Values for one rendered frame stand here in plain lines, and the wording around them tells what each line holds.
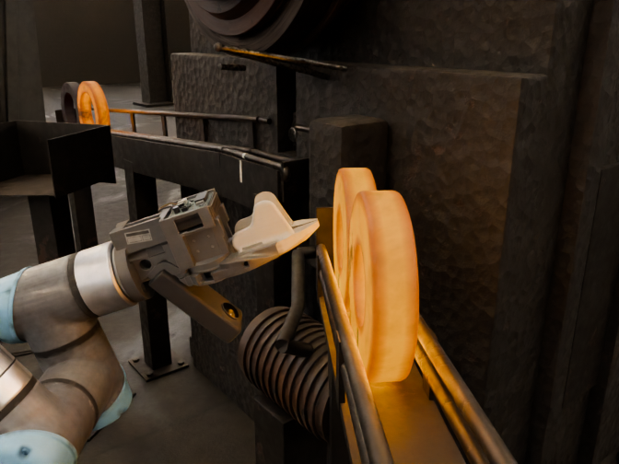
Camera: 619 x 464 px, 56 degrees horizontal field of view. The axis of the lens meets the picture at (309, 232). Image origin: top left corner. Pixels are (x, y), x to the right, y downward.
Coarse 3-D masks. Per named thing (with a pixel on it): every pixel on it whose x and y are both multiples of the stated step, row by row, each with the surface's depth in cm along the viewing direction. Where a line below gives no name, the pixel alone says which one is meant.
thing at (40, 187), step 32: (0, 128) 135; (32, 128) 139; (64, 128) 136; (96, 128) 128; (0, 160) 136; (32, 160) 142; (64, 160) 120; (96, 160) 129; (0, 192) 124; (32, 192) 122; (64, 192) 121; (32, 224) 131; (64, 224) 133
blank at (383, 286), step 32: (384, 192) 46; (352, 224) 52; (384, 224) 43; (352, 256) 53; (384, 256) 41; (352, 288) 53; (384, 288) 41; (416, 288) 41; (352, 320) 53; (384, 320) 41; (416, 320) 41; (384, 352) 42
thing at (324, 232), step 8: (320, 208) 71; (328, 208) 71; (320, 216) 71; (328, 216) 71; (320, 224) 71; (328, 224) 71; (320, 232) 72; (328, 232) 72; (320, 240) 72; (328, 240) 72; (328, 248) 72
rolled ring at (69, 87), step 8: (64, 88) 187; (72, 88) 182; (64, 96) 189; (72, 96) 183; (64, 104) 192; (72, 104) 193; (64, 112) 193; (72, 112) 194; (64, 120) 194; (72, 120) 194
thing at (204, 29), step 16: (288, 0) 86; (304, 0) 83; (320, 0) 86; (192, 16) 109; (288, 16) 86; (304, 16) 88; (320, 16) 89; (208, 32) 105; (256, 32) 94; (272, 32) 90; (288, 32) 88; (304, 32) 92; (256, 48) 94; (272, 48) 92
